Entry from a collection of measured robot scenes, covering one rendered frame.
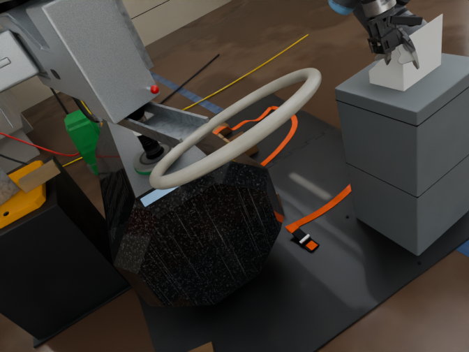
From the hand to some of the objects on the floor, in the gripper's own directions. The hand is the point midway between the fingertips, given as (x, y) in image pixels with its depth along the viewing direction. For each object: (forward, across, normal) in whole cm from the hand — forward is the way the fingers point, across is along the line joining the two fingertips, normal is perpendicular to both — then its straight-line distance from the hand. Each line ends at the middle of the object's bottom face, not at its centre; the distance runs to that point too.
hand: (403, 66), depth 117 cm
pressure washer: (+38, -244, -158) cm, 293 cm away
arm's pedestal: (+97, -37, +4) cm, 104 cm away
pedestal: (+59, -112, -188) cm, 227 cm away
